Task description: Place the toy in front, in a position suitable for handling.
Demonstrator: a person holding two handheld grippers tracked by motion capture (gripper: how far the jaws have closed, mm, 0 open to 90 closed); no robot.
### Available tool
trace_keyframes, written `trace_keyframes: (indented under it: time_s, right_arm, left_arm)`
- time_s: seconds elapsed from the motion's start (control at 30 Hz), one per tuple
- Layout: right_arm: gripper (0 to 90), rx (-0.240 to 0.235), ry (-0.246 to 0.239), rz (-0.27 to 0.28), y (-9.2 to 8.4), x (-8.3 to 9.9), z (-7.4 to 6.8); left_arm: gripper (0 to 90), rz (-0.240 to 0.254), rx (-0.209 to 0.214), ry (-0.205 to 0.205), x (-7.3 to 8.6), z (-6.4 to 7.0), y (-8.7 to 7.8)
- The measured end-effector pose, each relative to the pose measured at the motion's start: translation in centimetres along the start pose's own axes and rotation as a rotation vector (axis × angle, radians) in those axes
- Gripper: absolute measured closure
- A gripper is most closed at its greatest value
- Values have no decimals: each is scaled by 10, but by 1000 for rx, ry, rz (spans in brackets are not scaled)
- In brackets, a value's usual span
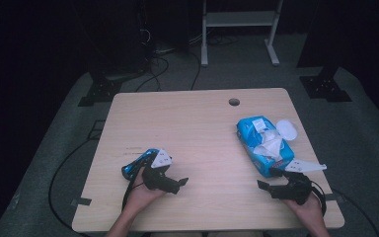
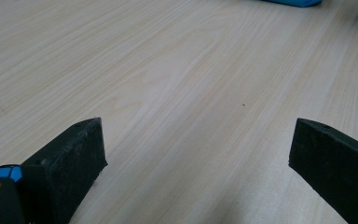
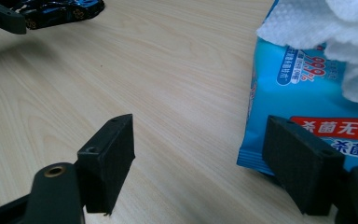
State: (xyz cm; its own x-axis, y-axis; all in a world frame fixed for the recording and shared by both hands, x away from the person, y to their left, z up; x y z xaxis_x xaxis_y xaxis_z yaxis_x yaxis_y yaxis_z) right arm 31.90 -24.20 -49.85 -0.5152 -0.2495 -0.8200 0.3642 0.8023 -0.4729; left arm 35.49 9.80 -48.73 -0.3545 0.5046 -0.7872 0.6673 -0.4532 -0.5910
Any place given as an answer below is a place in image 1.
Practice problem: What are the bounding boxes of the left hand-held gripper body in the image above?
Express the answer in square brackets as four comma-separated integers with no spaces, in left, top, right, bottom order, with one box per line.
[142,148,182,196]

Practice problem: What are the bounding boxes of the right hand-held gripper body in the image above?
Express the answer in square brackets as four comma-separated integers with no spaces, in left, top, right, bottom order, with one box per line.
[269,159,328,205]

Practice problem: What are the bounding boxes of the blue wet wipes pack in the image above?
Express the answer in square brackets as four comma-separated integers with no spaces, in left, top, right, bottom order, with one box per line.
[236,115,299,179]

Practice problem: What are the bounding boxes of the person's right hand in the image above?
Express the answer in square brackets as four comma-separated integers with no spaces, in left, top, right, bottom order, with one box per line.
[284,193,326,227]

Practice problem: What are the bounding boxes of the person's left hand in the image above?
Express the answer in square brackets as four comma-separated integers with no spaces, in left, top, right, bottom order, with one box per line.
[123,170,166,215]

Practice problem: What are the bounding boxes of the black tape strip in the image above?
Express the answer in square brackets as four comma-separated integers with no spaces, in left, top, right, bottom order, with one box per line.
[320,193,345,202]
[70,197,93,208]

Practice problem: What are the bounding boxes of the black stand base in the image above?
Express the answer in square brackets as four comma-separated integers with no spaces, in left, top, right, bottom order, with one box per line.
[299,65,353,104]
[77,77,123,108]

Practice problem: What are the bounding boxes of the white metal stand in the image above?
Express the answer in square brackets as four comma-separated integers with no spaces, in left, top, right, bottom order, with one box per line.
[200,0,284,67]

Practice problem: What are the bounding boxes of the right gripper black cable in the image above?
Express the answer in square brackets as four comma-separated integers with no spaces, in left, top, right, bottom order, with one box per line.
[310,180,328,217]

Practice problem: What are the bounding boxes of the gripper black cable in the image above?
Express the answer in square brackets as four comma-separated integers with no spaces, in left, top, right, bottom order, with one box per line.
[121,164,146,212]
[310,180,328,217]

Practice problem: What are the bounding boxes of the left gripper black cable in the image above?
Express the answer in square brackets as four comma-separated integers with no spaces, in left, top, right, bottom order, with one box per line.
[121,164,146,212]

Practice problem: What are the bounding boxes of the long black floor cable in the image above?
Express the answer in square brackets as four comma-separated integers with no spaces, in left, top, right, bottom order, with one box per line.
[47,138,97,237]

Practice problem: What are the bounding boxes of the looped black floor cables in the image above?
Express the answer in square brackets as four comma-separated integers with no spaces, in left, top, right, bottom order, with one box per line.
[134,53,171,93]

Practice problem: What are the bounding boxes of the thin black floor cable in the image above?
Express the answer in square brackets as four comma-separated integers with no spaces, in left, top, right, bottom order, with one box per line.
[189,50,202,92]

